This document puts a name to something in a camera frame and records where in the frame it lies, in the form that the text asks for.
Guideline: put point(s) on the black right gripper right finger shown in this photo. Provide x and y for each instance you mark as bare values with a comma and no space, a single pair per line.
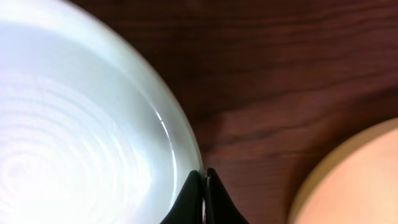
219,207

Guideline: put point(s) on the yellow plate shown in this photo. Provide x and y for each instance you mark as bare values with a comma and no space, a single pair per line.
355,183

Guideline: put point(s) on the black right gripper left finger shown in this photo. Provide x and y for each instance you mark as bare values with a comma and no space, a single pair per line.
188,206

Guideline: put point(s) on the pale green plate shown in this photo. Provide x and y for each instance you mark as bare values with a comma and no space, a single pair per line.
89,131

